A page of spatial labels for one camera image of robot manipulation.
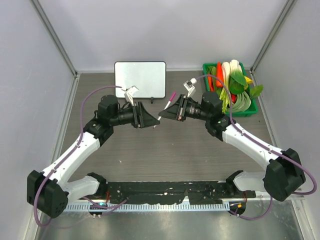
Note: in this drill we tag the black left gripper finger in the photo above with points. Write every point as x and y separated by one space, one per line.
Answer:
148 121
145 115

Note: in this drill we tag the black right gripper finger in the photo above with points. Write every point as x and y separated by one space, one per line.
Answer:
168 114
173 107

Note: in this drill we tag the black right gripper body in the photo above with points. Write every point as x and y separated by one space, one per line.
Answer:
182 113

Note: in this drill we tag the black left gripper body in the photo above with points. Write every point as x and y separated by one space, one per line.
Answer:
135 115

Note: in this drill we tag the magenta capped white marker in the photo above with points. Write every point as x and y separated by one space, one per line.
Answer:
167 105

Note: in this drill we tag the white whiteboard black frame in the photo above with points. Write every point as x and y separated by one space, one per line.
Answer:
148 76

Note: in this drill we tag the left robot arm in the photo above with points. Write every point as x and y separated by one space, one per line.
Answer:
50 190

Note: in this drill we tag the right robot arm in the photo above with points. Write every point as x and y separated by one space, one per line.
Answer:
281 175

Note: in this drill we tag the small orange carrot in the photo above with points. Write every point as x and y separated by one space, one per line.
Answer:
210 83

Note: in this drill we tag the green celery stalks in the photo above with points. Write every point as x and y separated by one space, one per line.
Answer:
224 97

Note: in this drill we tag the large orange carrot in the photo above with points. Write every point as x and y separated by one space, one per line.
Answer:
219 75

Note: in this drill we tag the red chili pepper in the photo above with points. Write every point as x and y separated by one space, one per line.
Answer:
233 98

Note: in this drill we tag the white green bok choy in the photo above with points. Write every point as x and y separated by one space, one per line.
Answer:
233 77

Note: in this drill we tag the pale green bok choy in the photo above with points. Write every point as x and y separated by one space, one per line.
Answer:
242 103

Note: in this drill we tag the green plastic vegetable bin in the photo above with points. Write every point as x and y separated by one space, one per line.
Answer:
209 68

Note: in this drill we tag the yellow pepper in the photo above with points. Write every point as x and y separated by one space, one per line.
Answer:
248 82

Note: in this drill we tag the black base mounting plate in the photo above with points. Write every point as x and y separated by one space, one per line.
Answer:
174 192

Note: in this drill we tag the green leaf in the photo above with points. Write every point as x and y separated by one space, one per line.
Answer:
255 91

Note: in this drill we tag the white slotted cable duct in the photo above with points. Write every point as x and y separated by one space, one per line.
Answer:
185 206

